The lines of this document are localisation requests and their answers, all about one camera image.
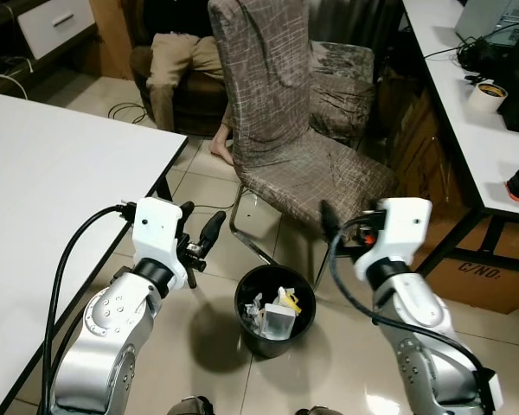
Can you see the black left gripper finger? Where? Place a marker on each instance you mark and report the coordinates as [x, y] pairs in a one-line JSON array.
[[214, 228], [187, 212]]

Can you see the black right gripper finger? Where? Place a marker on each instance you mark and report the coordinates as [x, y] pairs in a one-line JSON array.
[[330, 223]]

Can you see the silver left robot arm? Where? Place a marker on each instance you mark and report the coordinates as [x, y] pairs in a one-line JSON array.
[[104, 346]]

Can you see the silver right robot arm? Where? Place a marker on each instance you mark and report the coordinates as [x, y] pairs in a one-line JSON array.
[[419, 337]]

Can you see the black round rubbish bin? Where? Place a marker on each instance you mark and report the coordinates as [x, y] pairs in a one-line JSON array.
[[272, 344]]

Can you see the black table leg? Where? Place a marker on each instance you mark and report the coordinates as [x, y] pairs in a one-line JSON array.
[[163, 190]]

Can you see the white crumpled paper scrap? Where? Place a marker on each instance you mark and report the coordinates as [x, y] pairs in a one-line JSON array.
[[254, 313]]

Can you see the yellow wrapper scrap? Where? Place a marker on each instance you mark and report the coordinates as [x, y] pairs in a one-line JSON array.
[[289, 301]]

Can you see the dark brown armchair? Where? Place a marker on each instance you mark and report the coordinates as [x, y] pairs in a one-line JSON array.
[[195, 108]]

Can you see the clear plastic packaging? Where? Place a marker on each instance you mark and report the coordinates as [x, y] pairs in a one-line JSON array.
[[281, 324]]

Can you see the plain brown cardboard box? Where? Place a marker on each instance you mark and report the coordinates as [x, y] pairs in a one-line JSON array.
[[424, 147]]

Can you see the chair with brown patterned cover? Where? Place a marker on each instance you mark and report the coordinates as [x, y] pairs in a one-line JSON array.
[[277, 112]]

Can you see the grey patterned cushioned seat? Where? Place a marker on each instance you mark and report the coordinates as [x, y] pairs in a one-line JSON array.
[[342, 91]]

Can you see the printed brown cardboard box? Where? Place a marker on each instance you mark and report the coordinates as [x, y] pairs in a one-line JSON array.
[[493, 281]]

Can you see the person in khaki trousers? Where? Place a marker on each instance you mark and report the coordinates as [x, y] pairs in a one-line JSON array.
[[177, 65]]

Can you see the robot left knee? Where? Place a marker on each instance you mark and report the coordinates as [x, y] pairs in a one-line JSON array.
[[190, 406]]

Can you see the robot knee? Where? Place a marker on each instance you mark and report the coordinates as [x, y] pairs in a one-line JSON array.
[[318, 411], [190, 406]]

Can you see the robot right knee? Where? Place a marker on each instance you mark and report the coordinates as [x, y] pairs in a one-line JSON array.
[[318, 411]]

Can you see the tan cardboard box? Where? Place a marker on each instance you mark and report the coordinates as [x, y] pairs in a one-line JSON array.
[[112, 35]]

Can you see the white paper cup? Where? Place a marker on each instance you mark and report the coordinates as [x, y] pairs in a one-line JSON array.
[[486, 99]]

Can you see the black bag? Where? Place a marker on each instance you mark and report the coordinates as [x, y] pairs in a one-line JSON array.
[[510, 73]]

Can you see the small white drawer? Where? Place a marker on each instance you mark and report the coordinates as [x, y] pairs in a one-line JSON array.
[[56, 22]]

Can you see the grey laptop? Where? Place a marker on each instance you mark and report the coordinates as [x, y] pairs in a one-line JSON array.
[[493, 15]]

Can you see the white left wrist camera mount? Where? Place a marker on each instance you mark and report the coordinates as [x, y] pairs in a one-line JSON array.
[[156, 229]]

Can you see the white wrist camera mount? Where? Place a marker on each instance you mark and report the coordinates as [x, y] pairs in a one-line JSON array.
[[402, 229], [156, 229]]

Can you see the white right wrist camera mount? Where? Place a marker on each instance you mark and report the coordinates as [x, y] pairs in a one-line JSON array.
[[402, 229]]

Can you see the black desk frame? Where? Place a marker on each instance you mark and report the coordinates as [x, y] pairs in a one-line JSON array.
[[493, 232]]

